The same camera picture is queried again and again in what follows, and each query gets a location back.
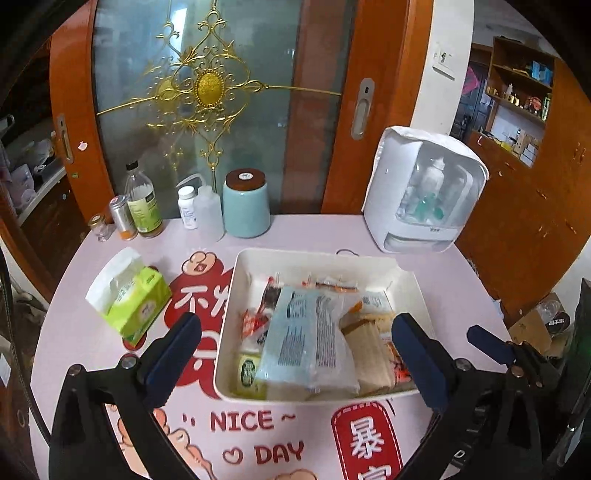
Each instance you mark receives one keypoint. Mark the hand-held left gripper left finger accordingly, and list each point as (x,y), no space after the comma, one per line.
(173,364)

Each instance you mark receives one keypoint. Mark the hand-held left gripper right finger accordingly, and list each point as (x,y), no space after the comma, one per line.
(420,364)

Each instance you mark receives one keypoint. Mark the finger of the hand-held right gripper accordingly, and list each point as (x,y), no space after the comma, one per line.
(489,344)

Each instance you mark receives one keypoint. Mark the red and white snack packet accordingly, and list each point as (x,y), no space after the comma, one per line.
(399,364)

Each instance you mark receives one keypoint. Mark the beige wafer packet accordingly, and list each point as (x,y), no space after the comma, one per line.
(369,355)

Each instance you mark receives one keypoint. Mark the green pastry packet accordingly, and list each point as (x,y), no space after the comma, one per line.
(249,374)

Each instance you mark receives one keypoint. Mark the large light-blue snack packet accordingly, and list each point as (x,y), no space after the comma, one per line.
(304,341)

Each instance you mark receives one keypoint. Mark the white plastic bin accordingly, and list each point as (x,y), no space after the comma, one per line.
(258,263)

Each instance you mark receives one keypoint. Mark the cardboard box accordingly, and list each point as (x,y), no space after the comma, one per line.
(535,327)

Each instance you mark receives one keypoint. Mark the green tissue box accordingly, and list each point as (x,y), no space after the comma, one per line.
(138,314)

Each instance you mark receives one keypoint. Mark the wooden cabinet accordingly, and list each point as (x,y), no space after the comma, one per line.
(531,221)

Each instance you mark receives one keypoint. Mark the clear squeeze wash bottle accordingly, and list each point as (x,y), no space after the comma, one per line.
(208,217)

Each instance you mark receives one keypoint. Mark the glass bottle with green label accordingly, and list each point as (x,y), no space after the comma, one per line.
(144,212)

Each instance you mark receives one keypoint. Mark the small glass jar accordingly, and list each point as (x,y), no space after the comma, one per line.
(98,228)

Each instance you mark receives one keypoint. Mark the silver metal can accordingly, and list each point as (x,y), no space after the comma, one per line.
(121,217)

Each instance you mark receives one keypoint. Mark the white pill bottle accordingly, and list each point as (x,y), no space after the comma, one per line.
(187,207)

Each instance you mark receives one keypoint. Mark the teal canister with brown lid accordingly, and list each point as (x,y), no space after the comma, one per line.
(247,207)

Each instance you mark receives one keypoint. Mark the white storage cabinet with clear door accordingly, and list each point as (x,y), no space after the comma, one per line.
(392,184)

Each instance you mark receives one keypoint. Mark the dark wooden door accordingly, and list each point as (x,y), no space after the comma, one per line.
(466,120)

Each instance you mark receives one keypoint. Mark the cluttered kitchen counter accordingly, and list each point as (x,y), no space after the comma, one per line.
(32,175)

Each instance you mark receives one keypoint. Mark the pink door decoration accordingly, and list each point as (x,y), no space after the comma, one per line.
(472,83)

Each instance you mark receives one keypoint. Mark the wooden glass sliding door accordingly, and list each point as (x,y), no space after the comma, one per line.
(138,55)

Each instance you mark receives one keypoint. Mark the wooden wall shelf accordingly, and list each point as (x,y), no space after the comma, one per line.
(521,92)

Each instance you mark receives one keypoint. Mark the white wall switch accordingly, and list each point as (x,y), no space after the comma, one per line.
(443,60)

